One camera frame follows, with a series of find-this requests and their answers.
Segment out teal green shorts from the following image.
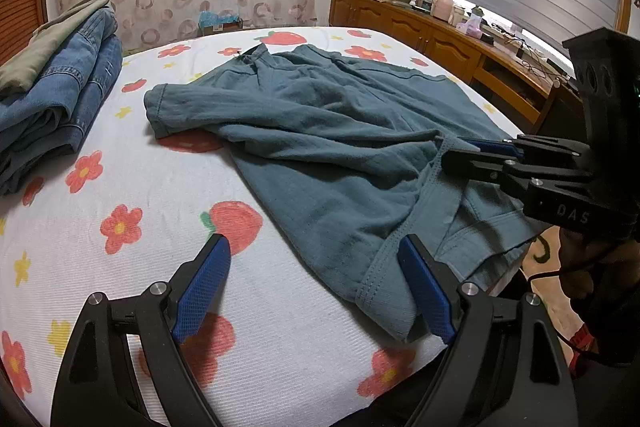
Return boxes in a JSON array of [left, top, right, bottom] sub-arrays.
[[144, 46, 544, 342]]

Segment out blue item in box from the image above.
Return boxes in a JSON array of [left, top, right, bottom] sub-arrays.
[[198, 11, 244, 37]]

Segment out folded olive green garment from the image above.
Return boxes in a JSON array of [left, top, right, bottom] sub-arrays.
[[0, 0, 111, 96]]

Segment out pink bottle on cabinet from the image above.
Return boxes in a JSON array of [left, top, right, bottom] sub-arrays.
[[431, 0, 454, 22]]

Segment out white floral strawberry bedsheet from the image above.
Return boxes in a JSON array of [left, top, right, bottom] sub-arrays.
[[0, 25, 524, 427]]

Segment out black cable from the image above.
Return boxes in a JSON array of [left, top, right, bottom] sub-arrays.
[[527, 267, 601, 358]]

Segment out wooden sideboard cabinet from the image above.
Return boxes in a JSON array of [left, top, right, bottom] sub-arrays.
[[329, 0, 585, 140]]

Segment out folded blue denim jeans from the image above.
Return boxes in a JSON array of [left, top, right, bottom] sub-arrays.
[[1, 6, 122, 195]]

